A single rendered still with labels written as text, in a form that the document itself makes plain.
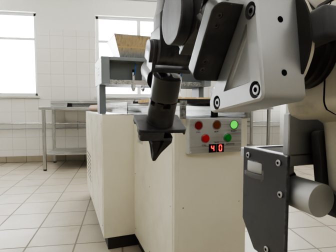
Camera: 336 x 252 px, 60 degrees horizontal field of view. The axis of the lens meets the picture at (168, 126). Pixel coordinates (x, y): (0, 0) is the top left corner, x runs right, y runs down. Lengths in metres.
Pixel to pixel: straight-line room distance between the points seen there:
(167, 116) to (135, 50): 1.33
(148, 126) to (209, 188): 0.69
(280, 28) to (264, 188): 0.25
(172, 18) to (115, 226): 1.62
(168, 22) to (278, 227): 0.33
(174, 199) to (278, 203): 0.78
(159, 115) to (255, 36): 0.34
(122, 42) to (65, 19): 3.35
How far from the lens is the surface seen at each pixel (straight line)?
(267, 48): 0.28
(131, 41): 1.87
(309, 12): 0.31
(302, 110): 0.39
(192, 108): 1.69
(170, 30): 0.43
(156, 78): 0.56
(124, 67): 1.88
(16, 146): 5.20
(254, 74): 0.28
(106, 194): 1.84
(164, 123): 0.59
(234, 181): 1.29
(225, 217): 1.32
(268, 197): 0.46
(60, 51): 5.06
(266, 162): 0.45
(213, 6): 0.30
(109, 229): 1.91
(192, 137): 1.13
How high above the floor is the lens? 0.89
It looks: 4 degrees down
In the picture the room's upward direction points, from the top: straight up
